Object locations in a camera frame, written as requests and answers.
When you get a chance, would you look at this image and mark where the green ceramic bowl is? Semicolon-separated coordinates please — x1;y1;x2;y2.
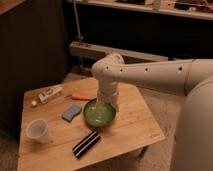
83;99;116;127

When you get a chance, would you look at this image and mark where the dark cabinet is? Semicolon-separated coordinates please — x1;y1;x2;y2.
0;0;68;134

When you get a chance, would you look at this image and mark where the blue sponge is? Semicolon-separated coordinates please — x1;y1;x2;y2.
62;104;82;122

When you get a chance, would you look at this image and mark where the clear plastic cup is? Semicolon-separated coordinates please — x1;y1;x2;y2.
25;119;49;144

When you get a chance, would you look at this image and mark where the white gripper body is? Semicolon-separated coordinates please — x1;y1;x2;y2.
96;78;120;112

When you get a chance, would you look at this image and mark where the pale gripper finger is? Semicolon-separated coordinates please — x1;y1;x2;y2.
95;98;104;110

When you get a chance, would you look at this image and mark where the orange pepper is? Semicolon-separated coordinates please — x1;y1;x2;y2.
66;93;91;101

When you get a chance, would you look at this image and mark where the wooden table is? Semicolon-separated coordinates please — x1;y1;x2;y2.
18;78;165;171

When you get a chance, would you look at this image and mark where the long grey case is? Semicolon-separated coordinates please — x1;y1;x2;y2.
69;41;170;66

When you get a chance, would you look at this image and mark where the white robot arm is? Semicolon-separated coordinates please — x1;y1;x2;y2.
92;53;213;171

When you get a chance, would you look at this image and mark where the metal pole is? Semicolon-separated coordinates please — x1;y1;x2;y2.
73;0;83;44

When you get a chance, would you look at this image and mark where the black white striped case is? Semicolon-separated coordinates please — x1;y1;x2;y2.
72;131;101;159

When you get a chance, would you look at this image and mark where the wooden shelf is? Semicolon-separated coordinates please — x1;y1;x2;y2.
66;0;213;21

